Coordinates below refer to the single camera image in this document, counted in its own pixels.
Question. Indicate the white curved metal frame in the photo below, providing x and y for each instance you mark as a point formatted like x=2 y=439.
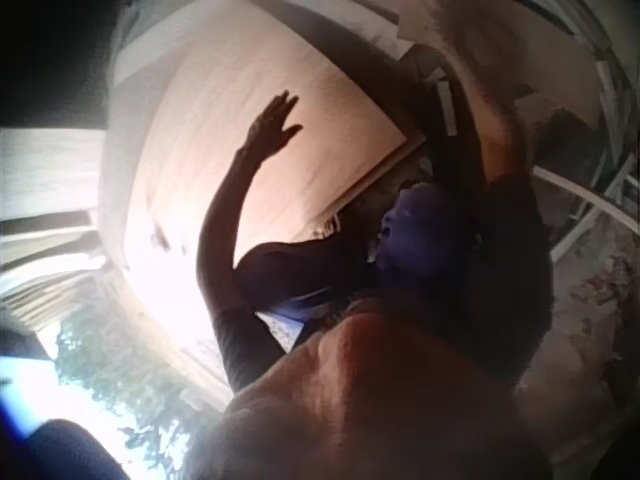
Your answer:
x=585 y=197

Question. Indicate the white corrugated sheet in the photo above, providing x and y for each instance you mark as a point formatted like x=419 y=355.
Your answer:
x=45 y=215

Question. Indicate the light plywood board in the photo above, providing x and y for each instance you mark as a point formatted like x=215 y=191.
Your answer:
x=200 y=125

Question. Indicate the rubble heap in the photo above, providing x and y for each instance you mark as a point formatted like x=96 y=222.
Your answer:
x=600 y=300

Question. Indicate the person's left hand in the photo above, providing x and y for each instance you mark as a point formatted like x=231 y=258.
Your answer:
x=267 y=127

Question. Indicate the white flat strip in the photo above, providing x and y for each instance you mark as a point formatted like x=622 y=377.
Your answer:
x=448 y=107

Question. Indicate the person's right hand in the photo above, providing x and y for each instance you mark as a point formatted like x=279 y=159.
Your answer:
x=472 y=35

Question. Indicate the green tree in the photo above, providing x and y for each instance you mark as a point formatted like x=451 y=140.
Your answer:
x=130 y=380

